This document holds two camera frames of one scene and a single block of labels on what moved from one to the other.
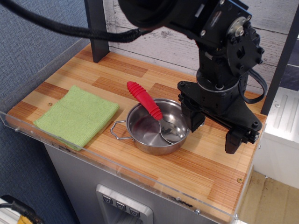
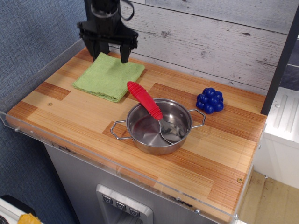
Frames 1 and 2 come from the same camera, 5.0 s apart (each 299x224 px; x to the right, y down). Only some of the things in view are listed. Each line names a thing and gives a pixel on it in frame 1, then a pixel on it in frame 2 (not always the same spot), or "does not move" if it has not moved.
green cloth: [75, 118] to [108, 77]
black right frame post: [277, 76] does not move
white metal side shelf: [277, 155] does not move
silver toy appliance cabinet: [95, 193] does not move
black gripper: [226, 108] to [99, 31]
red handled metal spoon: [171, 133] does not move
